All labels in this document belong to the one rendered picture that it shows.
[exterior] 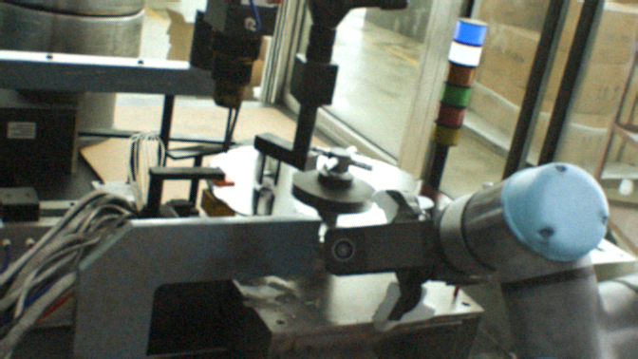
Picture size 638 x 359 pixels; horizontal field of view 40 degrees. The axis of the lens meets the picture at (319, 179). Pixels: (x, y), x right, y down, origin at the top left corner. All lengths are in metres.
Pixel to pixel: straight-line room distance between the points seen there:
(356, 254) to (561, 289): 0.22
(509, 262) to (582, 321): 0.07
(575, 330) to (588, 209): 0.09
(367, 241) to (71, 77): 0.50
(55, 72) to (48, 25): 0.44
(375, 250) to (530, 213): 0.21
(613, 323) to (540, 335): 0.06
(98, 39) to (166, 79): 0.43
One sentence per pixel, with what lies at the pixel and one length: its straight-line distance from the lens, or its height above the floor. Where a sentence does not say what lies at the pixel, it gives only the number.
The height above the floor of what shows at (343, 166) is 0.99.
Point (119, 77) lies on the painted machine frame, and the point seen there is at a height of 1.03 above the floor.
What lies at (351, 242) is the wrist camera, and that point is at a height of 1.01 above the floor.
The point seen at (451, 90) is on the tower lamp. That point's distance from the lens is 1.34.
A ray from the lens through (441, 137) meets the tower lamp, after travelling 1.36.
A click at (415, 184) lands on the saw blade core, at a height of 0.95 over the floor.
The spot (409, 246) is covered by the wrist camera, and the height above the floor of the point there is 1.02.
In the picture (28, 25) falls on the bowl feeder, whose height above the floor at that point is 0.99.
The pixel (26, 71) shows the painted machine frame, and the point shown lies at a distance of 1.16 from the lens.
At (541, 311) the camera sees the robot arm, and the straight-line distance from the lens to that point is 0.70.
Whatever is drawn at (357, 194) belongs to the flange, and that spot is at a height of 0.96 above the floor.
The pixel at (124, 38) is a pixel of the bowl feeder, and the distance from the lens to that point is 1.66.
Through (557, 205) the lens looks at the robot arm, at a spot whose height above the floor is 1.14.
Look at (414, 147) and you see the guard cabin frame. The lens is 1.74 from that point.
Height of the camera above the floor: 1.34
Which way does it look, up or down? 20 degrees down
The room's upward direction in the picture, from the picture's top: 11 degrees clockwise
